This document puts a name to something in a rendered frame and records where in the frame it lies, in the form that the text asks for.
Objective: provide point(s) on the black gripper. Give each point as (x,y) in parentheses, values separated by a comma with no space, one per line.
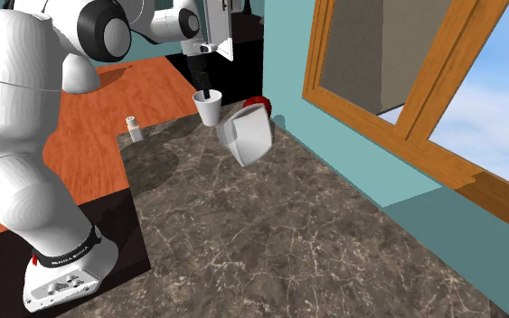
(196,65)

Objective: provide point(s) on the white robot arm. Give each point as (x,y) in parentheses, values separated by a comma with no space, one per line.
(14,114)

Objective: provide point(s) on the white cup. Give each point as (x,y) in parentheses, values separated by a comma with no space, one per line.
(210,112)

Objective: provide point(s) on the red apple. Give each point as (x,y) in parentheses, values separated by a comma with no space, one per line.
(263,102)

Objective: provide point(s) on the white door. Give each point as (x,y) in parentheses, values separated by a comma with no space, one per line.
(219,26)

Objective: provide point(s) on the white salt shaker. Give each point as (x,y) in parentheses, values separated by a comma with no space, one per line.
(135,130)

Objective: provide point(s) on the dark robot stand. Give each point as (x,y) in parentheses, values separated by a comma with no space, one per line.
(122,229)

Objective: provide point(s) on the wooden framed window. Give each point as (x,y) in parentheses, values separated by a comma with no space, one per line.
(430,132)

